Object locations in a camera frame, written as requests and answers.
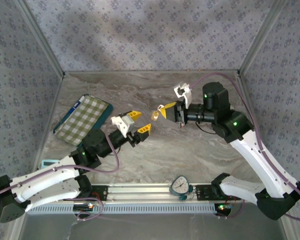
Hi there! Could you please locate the grey slotted cable duct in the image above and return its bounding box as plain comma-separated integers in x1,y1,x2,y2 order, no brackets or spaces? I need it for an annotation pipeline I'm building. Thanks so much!
26,201,217,216

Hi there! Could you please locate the teal checkered pencil case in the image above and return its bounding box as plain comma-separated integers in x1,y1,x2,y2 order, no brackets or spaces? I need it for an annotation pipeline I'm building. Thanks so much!
52,94,114,147

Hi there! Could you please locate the aluminium table edge rail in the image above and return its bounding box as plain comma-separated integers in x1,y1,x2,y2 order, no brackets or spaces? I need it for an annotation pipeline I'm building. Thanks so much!
32,74,66,176
236,74,266,151

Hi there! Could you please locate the light blue calculator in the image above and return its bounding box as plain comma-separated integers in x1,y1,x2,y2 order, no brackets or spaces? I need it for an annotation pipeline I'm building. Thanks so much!
41,159,61,170

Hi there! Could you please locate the aluminium frame post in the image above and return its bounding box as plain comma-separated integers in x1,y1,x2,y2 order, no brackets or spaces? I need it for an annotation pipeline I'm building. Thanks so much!
14,0,66,78
238,0,288,76

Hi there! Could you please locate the small electronics board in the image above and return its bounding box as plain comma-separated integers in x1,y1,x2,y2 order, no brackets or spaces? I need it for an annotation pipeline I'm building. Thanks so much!
73,202,103,213
214,202,234,216

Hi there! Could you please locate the teal alarm clock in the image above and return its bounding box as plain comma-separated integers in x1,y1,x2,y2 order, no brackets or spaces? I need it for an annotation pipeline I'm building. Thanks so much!
168,174,194,202

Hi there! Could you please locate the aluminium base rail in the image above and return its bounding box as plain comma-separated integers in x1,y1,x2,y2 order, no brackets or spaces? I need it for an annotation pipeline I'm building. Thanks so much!
91,183,216,202

